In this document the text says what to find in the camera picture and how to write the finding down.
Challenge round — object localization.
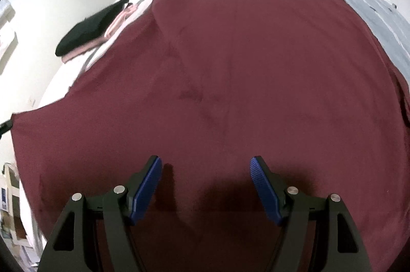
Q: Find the folded pink garment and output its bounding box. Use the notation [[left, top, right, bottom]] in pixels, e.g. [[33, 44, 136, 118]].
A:
[[59, 3, 138, 64]]

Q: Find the folded black garment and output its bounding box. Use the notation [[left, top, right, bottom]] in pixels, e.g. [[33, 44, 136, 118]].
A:
[[55, 0, 129, 57]]

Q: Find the maroon t-shirt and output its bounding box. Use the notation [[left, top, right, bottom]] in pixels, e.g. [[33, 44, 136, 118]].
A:
[[11, 0, 409, 271]]

